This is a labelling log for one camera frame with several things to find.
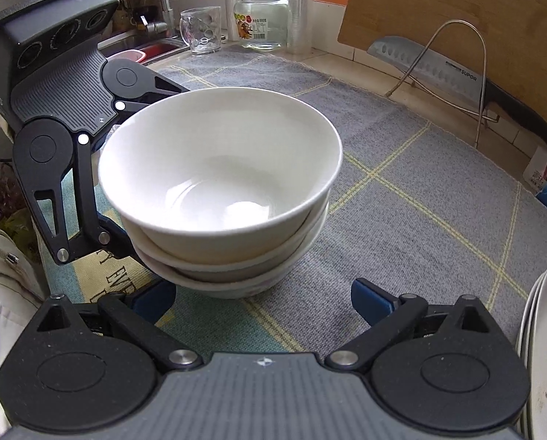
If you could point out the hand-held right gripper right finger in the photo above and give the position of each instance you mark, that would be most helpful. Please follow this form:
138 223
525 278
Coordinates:
369 305

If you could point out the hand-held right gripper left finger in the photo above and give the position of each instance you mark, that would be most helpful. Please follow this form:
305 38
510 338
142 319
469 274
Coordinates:
156 302

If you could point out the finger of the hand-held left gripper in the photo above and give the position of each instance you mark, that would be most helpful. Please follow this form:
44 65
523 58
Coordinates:
138 103
85 192

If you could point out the white pink-flower bowl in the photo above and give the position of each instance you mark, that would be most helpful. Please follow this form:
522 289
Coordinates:
218 169
237 289
314 225

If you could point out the white plastic container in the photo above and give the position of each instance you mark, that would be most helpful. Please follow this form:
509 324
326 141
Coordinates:
122 55

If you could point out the red basin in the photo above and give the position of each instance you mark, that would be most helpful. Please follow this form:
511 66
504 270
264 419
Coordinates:
161 50

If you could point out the grey checked table mat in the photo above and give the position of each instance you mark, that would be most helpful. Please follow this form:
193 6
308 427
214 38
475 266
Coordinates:
415 238

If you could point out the clear glass cup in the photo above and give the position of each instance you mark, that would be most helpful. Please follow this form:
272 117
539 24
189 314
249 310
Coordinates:
202 32

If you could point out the metal faucet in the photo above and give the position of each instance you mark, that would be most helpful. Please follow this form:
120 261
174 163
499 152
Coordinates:
161 4

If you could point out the person's beige jacket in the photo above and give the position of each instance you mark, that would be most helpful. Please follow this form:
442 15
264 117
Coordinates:
7 307

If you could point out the glass jar with yellow lid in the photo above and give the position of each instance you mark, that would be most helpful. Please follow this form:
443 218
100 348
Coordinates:
260 18

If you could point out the stack of clear plastic cups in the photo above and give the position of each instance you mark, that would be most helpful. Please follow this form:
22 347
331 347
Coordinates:
300 4

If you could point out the bamboo cutting board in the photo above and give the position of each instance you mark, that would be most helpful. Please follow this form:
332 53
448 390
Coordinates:
461 4

